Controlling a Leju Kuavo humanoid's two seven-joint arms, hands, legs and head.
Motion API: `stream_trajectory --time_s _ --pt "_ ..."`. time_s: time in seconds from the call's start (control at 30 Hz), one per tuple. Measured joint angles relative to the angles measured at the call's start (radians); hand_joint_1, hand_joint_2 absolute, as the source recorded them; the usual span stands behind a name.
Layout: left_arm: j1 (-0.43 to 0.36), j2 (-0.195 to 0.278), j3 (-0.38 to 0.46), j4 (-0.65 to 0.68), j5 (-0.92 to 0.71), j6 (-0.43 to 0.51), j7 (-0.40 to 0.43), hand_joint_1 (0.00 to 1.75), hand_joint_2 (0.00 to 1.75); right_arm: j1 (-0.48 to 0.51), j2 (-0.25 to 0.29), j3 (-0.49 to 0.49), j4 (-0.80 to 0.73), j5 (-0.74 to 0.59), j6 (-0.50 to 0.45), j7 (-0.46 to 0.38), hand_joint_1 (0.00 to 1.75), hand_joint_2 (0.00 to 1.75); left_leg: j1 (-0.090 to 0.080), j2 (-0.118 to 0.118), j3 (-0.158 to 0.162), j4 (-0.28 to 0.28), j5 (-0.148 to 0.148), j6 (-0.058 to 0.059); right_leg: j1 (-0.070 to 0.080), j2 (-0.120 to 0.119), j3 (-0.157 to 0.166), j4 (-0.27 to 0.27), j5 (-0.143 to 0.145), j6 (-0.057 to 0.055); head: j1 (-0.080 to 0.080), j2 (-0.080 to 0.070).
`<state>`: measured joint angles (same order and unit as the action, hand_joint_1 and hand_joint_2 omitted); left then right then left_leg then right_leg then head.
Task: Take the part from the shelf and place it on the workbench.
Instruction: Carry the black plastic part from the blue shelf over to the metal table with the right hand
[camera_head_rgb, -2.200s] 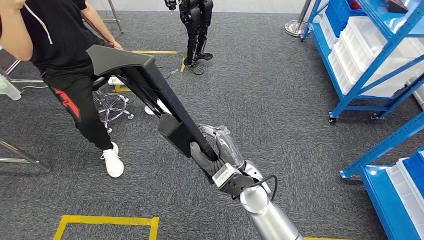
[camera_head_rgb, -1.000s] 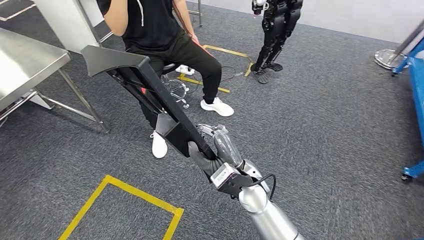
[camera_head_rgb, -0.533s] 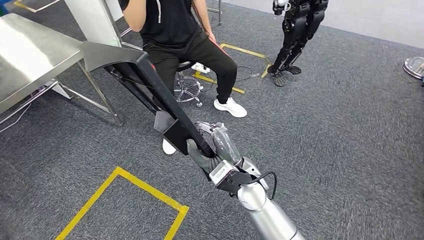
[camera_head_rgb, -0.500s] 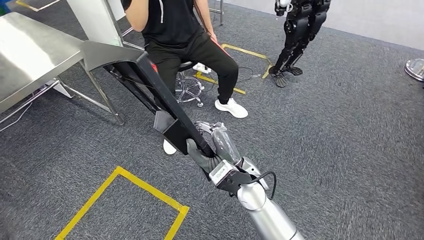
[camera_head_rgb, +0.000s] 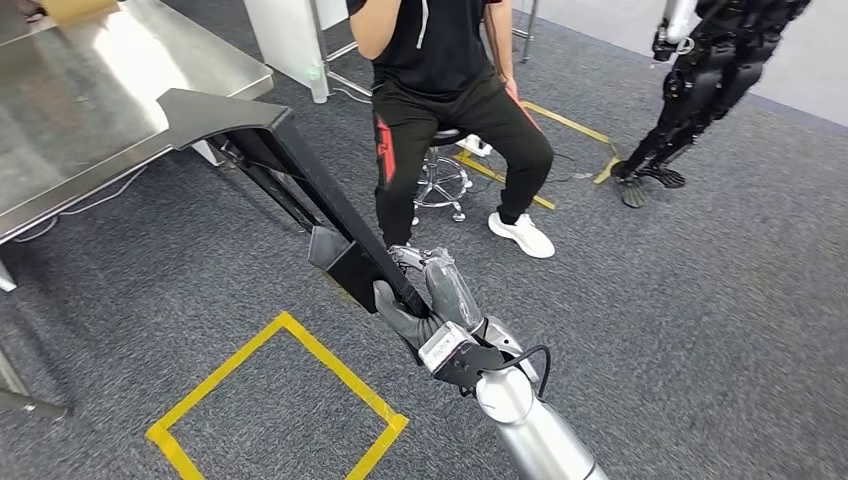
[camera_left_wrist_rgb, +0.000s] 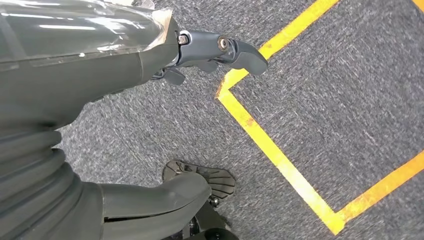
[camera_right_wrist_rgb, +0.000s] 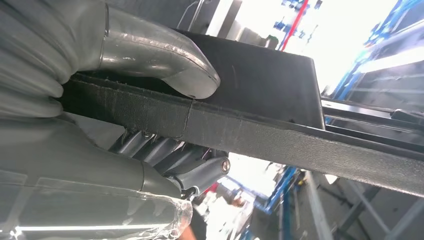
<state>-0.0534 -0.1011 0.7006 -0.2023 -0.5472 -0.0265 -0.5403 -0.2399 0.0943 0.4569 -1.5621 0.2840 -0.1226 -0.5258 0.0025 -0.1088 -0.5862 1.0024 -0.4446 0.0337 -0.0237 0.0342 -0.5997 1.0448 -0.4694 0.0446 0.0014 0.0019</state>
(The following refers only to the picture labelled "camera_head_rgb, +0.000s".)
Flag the metal stand frame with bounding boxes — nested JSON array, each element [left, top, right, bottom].
[[307, 0, 376, 99]]

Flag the chrome swivel stool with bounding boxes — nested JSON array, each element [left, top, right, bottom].
[[411, 127, 475, 225]]

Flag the person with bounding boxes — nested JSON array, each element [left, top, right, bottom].
[[345, 0, 558, 261]]

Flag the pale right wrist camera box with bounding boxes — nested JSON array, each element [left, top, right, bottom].
[[417, 321, 508, 392]]

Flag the white power strip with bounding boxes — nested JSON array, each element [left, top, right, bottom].
[[455, 134, 495, 159]]

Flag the stainless steel workbench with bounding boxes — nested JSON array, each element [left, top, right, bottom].
[[0, 0, 276, 425]]

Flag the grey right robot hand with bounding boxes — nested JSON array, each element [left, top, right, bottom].
[[371, 243, 486, 350]]

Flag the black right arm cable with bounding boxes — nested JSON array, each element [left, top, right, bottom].
[[503, 344, 552, 400]]

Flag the yellow floor tape square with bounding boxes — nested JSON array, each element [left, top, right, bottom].
[[452, 99, 622, 213]]

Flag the long black plastic car part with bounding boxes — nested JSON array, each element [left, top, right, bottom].
[[155, 87, 432, 319]]

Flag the black humanoid robot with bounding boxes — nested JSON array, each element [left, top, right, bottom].
[[610, 0, 815, 210]]

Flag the white upright panel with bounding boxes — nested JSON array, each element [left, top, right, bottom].
[[241, 0, 352, 105]]

